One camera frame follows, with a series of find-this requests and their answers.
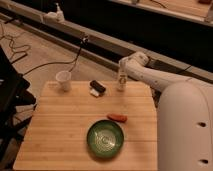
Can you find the white bottle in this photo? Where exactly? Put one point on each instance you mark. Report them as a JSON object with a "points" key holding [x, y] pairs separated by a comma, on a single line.
{"points": [[121, 80]]}

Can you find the black chair frame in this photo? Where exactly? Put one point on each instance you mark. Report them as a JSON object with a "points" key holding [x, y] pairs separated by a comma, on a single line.
{"points": [[13, 92]]}

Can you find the white object on ledge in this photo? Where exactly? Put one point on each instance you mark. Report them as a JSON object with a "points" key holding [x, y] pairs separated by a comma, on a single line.
{"points": [[58, 15]]}

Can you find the orange carrot toy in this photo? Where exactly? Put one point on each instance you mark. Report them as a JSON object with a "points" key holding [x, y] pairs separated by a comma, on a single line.
{"points": [[118, 118]]}

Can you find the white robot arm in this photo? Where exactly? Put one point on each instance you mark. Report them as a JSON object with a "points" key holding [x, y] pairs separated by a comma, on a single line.
{"points": [[184, 115]]}

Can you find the green ribbed bowl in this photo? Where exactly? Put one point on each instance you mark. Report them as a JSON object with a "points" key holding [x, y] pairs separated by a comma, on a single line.
{"points": [[105, 139]]}

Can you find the white paper cup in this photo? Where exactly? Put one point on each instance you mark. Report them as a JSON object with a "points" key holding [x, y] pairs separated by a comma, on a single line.
{"points": [[64, 78]]}

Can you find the black and white eraser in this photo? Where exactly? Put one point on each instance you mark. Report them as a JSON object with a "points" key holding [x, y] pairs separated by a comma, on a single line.
{"points": [[97, 89]]}

